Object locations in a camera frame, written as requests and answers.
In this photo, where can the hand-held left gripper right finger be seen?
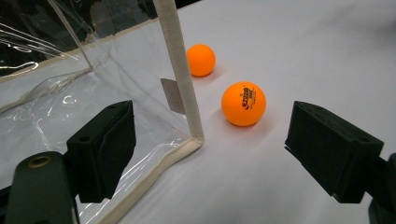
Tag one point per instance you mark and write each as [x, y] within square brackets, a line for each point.
[333, 149]

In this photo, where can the white table mat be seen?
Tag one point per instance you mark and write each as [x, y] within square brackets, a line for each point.
[311, 56]

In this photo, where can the clear plastic bag beige trim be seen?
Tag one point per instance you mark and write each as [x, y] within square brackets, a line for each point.
[176, 46]

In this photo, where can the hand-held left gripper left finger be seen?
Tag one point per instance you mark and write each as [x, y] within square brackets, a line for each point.
[102, 149]

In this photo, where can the orange table tennis ball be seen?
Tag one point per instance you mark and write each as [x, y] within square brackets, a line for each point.
[202, 60]

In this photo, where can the orange ball with dark print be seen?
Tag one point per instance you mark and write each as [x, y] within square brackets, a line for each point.
[239, 109]

